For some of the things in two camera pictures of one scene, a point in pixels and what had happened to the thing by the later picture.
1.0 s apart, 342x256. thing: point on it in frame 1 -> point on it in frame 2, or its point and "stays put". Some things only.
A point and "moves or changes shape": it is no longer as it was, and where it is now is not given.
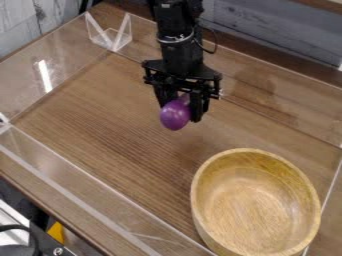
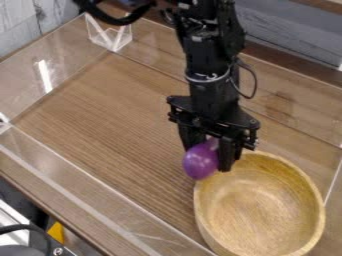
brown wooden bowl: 255,204 stays put
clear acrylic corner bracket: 110,38 stays put
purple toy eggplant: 175,112 moves or changes shape
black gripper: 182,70 -> 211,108
